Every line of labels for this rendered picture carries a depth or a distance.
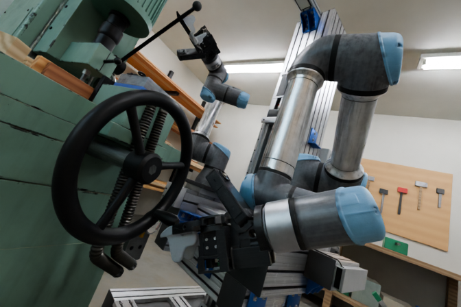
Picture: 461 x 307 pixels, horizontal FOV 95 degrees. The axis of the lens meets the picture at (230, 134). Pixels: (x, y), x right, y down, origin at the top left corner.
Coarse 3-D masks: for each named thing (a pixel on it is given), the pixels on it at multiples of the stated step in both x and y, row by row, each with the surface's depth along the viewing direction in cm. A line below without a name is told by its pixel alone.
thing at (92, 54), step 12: (72, 48) 60; (84, 48) 58; (96, 48) 56; (60, 60) 60; (72, 60) 58; (84, 60) 56; (96, 60) 57; (84, 72) 59; (96, 72) 59; (108, 72) 60
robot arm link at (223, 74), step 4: (220, 64) 94; (220, 68) 95; (224, 68) 98; (212, 72) 96; (216, 72) 96; (220, 72) 96; (224, 72) 98; (220, 76) 97; (224, 76) 100; (224, 80) 101
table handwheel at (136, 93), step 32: (128, 96) 33; (160, 96) 39; (96, 128) 30; (64, 160) 27; (128, 160) 38; (160, 160) 41; (64, 192) 28; (128, 192) 38; (64, 224) 29; (96, 224) 34
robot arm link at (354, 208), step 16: (320, 192) 32; (336, 192) 30; (352, 192) 29; (368, 192) 29; (304, 208) 30; (320, 208) 29; (336, 208) 28; (352, 208) 27; (368, 208) 27; (304, 224) 29; (320, 224) 28; (336, 224) 27; (352, 224) 27; (368, 224) 26; (304, 240) 29; (320, 240) 28; (336, 240) 28; (352, 240) 27; (368, 240) 27
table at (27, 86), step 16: (0, 64) 33; (16, 64) 35; (0, 80) 34; (16, 80) 35; (32, 80) 37; (48, 80) 39; (16, 96) 36; (32, 96) 37; (48, 96) 39; (64, 96) 42; (80, 96) 44; (48, 112) 40; (64, 112) 42; (80, 112) 45; (112, 128) 42; (128, 144) 46; (144, 144) 50; (176, 160) 77
